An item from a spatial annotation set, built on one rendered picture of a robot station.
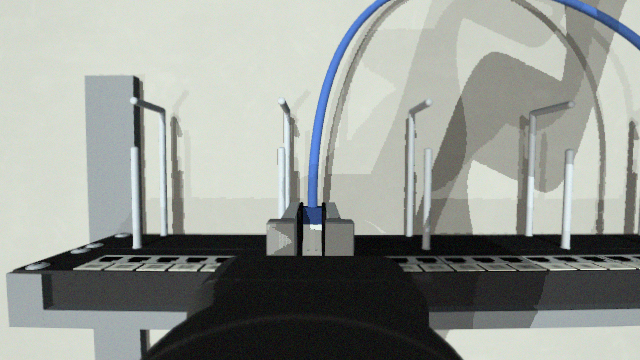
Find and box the blue patch cord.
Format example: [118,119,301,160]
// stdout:
[308,0,640,207]

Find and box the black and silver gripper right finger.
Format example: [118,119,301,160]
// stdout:
[322,202,355,256]

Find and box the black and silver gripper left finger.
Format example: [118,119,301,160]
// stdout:
[266,202,303,256]

